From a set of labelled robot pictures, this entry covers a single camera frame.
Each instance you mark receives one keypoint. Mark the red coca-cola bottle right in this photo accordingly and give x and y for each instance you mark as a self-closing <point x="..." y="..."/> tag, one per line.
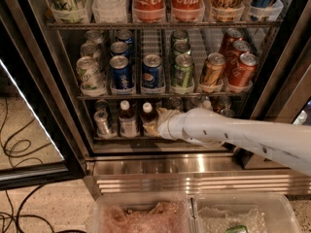
<point x="187" y="10"/>

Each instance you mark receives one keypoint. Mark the stainless steel fridge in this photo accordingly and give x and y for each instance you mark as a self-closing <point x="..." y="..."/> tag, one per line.
<point x="111" y="166"/>

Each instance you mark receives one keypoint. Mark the red can rear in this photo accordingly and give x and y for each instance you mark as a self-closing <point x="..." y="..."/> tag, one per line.
<point x="231" y="35"/>

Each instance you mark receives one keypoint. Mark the silver slim can rear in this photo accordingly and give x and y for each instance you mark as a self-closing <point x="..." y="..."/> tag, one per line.
<point x="101" y="105"/>

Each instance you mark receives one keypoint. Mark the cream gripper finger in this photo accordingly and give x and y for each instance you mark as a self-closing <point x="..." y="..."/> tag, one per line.
<point x="150" y="129"/>
<point x="165" y="114"/>

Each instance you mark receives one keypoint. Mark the gold can bottom front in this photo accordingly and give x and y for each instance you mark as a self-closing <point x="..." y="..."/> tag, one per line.
<point x="227" y="112"/>

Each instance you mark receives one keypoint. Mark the silver slim can front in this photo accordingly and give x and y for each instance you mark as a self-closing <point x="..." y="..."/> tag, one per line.
<point x="105" y="127"/>

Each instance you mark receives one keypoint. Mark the brown tea bottle left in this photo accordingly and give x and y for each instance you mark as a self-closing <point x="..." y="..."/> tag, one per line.
<point x="128" y="120"/>

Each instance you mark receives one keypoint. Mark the clear plastic bin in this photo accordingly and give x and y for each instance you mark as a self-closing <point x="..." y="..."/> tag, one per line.
<point x="259" y="212"/>
<point x="143" y="212"/>

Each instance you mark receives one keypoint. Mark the white green can front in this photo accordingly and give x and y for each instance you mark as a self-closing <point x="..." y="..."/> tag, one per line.
<point x="92" y="82"/>

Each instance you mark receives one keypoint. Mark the red can front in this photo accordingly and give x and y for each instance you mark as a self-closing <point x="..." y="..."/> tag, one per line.
<point x="244" y="70"/>

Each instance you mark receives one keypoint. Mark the red coca-cola bottle left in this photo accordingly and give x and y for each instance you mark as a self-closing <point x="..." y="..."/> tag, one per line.
<point x="148" y="11"/>

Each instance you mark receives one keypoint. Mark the red coca-cola bottle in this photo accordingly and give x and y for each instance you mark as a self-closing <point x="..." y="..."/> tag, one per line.
<point x="148" y="11"/>
<point x="187" y="10"/>

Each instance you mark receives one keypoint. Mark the red can middle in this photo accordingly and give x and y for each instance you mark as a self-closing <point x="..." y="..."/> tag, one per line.
<point x="233" y="52"/>

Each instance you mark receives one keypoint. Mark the blue pepsi can centre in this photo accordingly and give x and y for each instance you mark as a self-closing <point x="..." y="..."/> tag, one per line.
<point x="153" y="74"/>

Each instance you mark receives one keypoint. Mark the green white tall can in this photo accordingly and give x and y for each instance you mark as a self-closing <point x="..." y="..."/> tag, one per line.
<point x="69" y="11"/>

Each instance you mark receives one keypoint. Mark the clear ribbed water bottle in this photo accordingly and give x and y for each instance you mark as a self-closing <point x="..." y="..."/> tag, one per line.
<point x="109" y="11"/>

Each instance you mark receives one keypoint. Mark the brown tea bottle white cap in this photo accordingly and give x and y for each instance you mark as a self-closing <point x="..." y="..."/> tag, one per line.
<point x="149" y="113"/>

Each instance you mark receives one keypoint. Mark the blue pepsi can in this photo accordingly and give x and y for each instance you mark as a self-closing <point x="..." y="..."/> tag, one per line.
<point x="153" y="74"/>
<point x="120" y="48"/>
<point x="125" y="35"/>
<point x="121" y="75"/>

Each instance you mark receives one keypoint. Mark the red can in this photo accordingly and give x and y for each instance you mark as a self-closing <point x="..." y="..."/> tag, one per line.
<point x="231" y="35"/>
<point x="233" y="52"/>
<point x="244" y="70"/>

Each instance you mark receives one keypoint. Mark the gold can bottom rear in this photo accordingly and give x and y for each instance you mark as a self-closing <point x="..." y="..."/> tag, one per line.
<point x="221" y="102"/>

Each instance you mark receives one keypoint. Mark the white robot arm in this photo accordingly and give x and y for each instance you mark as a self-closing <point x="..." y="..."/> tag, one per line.
<point x="286" y="144"/>

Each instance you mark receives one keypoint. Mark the blue pepsi can middle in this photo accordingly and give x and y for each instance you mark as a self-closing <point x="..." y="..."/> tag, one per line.
<point x="120" y="48"/>

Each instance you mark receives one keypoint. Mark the white green can middle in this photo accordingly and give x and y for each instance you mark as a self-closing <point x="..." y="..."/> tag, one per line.
<point x="92" y="50"/>

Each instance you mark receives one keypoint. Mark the open glass fridge door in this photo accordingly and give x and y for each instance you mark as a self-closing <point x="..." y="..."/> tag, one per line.
<point x="41" y="130"/>

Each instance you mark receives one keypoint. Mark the white green can rear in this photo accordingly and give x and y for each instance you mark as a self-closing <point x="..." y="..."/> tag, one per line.
<point x="95" y="36"/>

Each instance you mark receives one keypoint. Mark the green silver can bottom shelf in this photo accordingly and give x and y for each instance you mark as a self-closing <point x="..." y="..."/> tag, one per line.
<point x="175" y="103"/>

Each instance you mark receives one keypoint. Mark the clear plastic bin right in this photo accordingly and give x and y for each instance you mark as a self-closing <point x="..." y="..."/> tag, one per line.
<point x="259" y="212"/>

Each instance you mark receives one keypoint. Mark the blue pepsi can front left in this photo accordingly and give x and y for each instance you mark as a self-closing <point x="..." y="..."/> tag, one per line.
<point x="121" y="75"/>

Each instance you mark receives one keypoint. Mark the silver slim can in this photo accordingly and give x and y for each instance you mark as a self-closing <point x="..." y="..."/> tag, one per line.
<point x="105" y="127"/>
<point x="101" y="105"/>

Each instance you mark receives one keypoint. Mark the green can in bin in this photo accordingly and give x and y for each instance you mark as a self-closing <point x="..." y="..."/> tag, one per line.
<point x="237" y="229"/>

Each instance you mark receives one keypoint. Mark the blue pepsi can rear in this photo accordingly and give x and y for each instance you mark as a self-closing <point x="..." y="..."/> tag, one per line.
<point x="125" y="35"/>

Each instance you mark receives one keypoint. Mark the gold black tall can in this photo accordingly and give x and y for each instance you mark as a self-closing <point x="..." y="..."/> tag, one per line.
<point x="225" y="10"/>

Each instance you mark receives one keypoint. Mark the clear plastic bin left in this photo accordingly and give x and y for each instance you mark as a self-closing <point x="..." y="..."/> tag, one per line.
<point x="143" y="212"/>

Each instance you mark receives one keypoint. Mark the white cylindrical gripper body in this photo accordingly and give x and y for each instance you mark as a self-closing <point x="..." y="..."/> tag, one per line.
<point x="168" y="127"/>

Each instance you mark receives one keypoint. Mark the gold orange can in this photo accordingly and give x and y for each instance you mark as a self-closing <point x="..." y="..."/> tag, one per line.
<point x="212" y="71"/>

